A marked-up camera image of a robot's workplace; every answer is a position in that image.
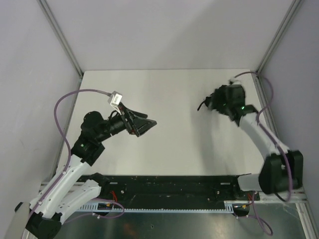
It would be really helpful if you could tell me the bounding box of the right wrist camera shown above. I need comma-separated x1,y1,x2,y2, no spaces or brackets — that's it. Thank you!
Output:
228,77,242,85

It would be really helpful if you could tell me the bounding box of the slotted cable duct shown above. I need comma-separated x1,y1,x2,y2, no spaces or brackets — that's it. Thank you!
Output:
74,201,236,214

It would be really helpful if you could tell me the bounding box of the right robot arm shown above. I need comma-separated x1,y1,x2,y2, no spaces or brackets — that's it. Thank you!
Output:
210,84,304,195

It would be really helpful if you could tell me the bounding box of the left aluminium frame post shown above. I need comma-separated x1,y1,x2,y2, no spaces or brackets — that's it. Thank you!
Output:
37,0,84,79

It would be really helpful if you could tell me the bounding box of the right aluminium frame post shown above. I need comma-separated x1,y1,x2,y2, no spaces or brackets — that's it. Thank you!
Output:
255,0,304,74

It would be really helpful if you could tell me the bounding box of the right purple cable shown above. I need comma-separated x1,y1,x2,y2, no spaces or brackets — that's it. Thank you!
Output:
235,71,274,125

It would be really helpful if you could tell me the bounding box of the aluminium frame post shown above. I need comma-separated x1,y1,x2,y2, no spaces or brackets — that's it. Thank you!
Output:
37,0,84,79
255,0,304,74

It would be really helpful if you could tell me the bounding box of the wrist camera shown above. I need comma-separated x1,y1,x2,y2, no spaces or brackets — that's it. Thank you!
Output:
108,91,123,114
228,77,242,85

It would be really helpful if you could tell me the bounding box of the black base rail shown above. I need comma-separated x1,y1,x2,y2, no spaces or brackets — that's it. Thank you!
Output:
79,174,261,202

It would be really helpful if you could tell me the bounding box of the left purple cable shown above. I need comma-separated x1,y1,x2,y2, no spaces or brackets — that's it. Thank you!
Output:
54,89,112,162

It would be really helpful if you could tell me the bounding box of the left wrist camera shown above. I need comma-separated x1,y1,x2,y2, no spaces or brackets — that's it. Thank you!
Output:
108,91,123,114

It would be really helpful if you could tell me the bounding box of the black folding umbrella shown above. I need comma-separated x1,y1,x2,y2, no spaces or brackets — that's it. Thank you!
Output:
197,85,225,111

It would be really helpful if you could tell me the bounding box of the purple cable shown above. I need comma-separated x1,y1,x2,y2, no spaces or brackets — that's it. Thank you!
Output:
54,89,112,162
235,71,274,125

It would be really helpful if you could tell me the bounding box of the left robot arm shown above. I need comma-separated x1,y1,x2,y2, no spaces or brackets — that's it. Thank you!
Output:
25,104,157,239

